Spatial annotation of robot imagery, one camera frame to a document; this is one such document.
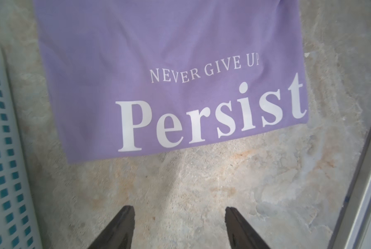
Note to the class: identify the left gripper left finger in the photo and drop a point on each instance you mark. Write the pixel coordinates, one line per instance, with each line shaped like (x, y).
(119, 232)

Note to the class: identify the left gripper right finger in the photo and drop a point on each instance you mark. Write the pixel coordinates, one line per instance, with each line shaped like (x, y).
(240, 233)

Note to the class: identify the purple Persist t-shirt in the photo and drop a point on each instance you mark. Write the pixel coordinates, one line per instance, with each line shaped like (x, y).
(133, 78)

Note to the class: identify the white perforated plastic basket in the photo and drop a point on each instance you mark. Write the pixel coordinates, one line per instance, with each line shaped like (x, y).
(18, 222)

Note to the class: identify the aluminium mounting rail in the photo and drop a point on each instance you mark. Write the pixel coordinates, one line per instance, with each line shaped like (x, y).
(353, 228)

